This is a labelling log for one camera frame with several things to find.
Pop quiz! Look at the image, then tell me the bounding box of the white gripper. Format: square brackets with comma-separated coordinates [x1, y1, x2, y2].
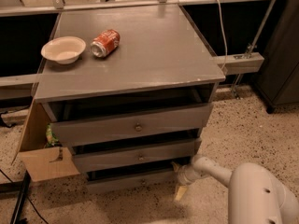
[171, 161, 195, 201]

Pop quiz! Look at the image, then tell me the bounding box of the grey bottom drawer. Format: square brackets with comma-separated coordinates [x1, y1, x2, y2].
[87, 157, 190, 193]

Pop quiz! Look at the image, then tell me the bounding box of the grey drawer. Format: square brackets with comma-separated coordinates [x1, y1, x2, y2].
[50, 104, 213, 147]
[87, 157, 190, 193]
[73, 138, 201, 173]

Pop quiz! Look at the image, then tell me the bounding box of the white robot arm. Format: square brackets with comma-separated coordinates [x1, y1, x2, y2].
[172, 155, 299, 224]

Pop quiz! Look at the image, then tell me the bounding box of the grey middle drawer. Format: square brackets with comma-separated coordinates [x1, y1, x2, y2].
[73, 138, 201, 173]

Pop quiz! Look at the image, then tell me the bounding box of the grey drawer cabinet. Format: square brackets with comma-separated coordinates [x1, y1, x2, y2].
[33, 4, 226, 194]

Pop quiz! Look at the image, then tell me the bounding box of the grey top drawer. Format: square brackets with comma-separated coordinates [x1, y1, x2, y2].
[50, 104, 213, 147]

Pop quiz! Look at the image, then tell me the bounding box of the green snack bag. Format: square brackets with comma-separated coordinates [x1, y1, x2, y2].
[45, 124, 61, 148]

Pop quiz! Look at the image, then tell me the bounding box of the dark side cabinet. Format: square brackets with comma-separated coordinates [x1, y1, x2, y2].
[253, 0, 299, 114]

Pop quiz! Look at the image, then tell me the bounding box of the cardboard box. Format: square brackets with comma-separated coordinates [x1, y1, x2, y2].
[15, 102, 79, 182]

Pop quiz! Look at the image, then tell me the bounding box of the metal diagonal rod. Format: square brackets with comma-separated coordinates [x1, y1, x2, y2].
[231, 0, 276, 99]

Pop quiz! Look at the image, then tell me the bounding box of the red soda can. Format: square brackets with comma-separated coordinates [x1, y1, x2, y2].
[91, 29, 121, 58]

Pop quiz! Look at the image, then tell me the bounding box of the black floor bar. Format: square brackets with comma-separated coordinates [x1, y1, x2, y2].
[10, 172, 31, 224]

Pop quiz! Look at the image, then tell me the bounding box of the white bowl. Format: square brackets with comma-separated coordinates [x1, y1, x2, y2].
[41, 36, 86, 64]

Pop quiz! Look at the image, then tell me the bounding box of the wooden rail frame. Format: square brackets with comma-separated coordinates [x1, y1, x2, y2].
[0, 0, 278, 101]

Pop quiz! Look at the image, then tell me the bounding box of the black floor cable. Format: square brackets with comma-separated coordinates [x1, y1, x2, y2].
[0, 169, 50, 224]

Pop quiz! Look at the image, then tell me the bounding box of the white cable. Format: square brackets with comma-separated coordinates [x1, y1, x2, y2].
[203, 0, 229, 72]

